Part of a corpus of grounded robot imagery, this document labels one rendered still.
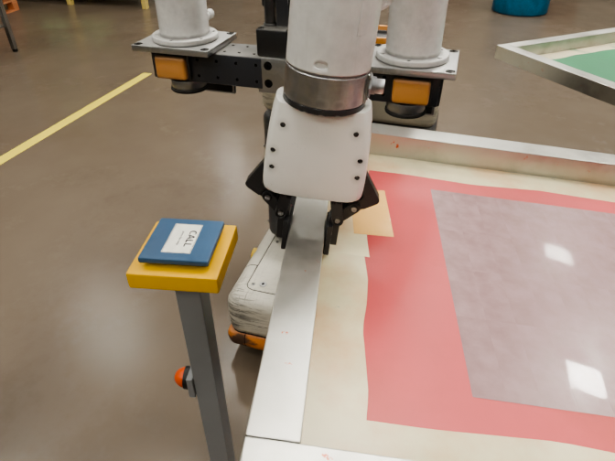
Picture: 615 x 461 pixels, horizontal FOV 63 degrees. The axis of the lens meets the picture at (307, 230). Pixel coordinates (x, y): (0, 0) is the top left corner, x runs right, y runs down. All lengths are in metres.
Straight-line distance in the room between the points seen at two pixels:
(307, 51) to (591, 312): 0.39
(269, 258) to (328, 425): 1.41
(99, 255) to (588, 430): 2.18
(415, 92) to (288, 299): 0.54
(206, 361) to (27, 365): 1.23
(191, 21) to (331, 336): 0.71
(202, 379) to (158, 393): 0.87
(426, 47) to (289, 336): 0.61
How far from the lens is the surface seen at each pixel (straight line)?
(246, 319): 1.69
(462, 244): 0.62
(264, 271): 1.74
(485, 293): 0.57
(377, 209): 0.65
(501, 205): 0.73
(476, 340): 0.51
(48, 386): 1.96
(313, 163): 0.47
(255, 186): 0.52
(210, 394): 0.97
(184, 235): 0.75
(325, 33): 0.42
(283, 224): 0.52
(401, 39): 0.90
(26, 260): 2.55
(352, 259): 0.56
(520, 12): 6.93
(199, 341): 0.86
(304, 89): 0.44
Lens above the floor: 1.40
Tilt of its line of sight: 36 degrees down
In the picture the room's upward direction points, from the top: straight up
